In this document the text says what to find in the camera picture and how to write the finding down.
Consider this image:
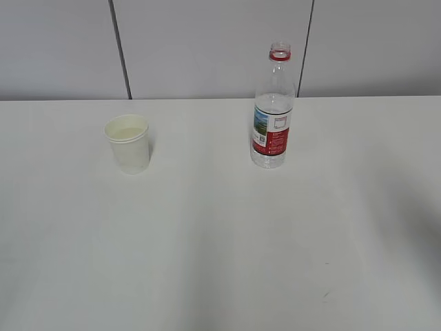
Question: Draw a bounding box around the white paper cup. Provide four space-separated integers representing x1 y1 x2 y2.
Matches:
104 114 150 174

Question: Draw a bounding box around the clear water bottle red label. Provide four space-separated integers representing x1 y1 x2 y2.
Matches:
250 41 296 169

